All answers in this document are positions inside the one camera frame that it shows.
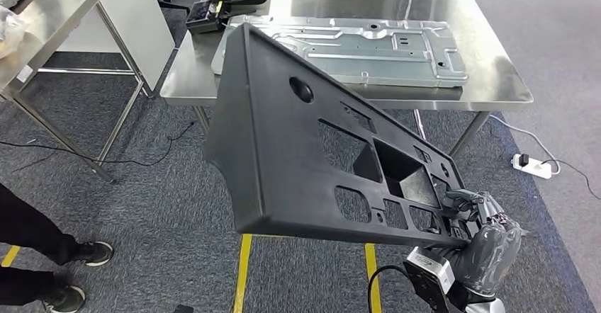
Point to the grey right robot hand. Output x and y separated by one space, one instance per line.
493 254

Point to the long black plastic panel part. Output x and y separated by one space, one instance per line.
281 160

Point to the stainless steel workbench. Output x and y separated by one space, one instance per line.
493 67

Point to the white power strip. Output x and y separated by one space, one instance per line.
535 169

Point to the stamped sheet metal plate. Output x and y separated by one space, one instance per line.
375 48

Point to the yellow floor tape square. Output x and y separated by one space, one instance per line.
9 256
242 273

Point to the dark robot body piece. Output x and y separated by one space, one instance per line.
183 309

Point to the white panel board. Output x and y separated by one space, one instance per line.
136 29

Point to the person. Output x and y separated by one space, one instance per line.
28 226

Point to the small stainless steel table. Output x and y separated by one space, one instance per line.
51 15

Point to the clear plastic bag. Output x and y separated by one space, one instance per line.
9 34

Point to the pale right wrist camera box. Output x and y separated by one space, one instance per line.
432 266

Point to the black right camera bracket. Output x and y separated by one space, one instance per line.
450 301

